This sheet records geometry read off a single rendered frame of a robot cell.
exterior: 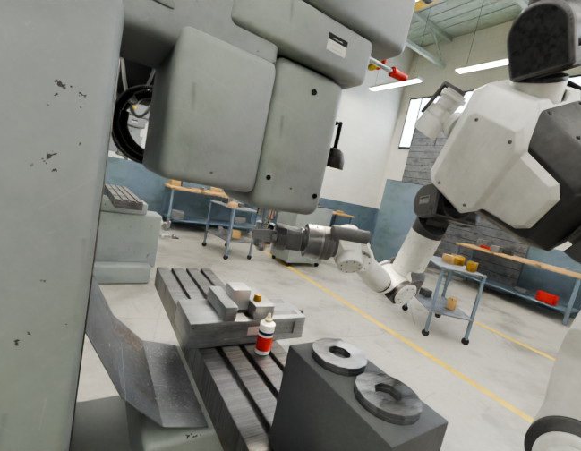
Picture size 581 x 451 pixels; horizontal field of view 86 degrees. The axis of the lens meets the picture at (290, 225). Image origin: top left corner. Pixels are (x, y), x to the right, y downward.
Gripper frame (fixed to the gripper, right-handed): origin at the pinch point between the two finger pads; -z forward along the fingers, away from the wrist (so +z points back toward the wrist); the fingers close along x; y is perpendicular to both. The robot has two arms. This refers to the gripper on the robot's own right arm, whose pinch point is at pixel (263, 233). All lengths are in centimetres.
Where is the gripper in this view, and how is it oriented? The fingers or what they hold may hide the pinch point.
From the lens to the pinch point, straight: 81.0
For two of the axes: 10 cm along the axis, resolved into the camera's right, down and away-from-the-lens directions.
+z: 9.8, 1.7, 1.4
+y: -1.9, 9.7, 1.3
